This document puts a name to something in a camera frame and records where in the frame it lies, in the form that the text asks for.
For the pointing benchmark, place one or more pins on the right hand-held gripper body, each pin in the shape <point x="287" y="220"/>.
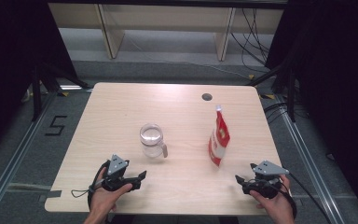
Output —
<point x="268" y="168"/>

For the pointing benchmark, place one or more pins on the red and white pouch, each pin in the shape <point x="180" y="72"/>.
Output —
<point x="219" y="143"/>

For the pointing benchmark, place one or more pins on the person's right hand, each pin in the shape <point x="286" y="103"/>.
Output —
<point x="278" y="207"/>

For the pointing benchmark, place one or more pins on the black metal stand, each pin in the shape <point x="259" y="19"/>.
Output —
<point x="291" y="93"/>
<point x="36" y="93"/>

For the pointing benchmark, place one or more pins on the round dark table grommet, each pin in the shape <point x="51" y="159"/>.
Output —
<point x="207" y="97"/>

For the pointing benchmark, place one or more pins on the metal floor rail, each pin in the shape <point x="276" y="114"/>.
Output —
<point x="310" y="158"/>
<point x="15" y="158"/>

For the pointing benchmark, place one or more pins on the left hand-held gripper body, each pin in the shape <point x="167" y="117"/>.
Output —
<point x="117" y="165"/>

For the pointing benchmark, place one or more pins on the black curtain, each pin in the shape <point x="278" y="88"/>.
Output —
<point x="9" y="62"/>
<point x="338" y="77"/>

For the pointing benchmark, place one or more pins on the person's left hand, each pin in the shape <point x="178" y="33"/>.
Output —
<point x="102" y="200"/>

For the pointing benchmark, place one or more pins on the beige shelf unit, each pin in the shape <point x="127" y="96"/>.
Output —
<point x="167" y="18"/>

